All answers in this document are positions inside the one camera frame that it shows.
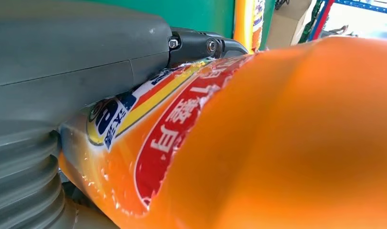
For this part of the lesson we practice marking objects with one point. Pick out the orange detergent bottle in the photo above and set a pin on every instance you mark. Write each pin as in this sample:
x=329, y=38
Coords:
x=247, y=22
x=275, y=142

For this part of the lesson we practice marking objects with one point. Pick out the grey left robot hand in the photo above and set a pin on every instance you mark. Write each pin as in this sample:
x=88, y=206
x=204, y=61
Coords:
x=70, y=47

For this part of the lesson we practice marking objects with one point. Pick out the blue metal shelving rack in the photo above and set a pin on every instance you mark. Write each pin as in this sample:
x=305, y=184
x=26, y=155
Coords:
x=364, y=5

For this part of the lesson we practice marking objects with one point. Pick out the green plastic crate stack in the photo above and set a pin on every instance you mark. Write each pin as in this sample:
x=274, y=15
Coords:
x=311, y=19

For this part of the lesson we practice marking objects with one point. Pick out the brown cardboard box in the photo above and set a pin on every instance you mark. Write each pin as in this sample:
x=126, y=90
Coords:
x=286, y=25

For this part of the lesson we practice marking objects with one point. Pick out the red metal pole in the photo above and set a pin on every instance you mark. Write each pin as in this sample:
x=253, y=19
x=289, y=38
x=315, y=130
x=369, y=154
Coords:
x=321, y=19

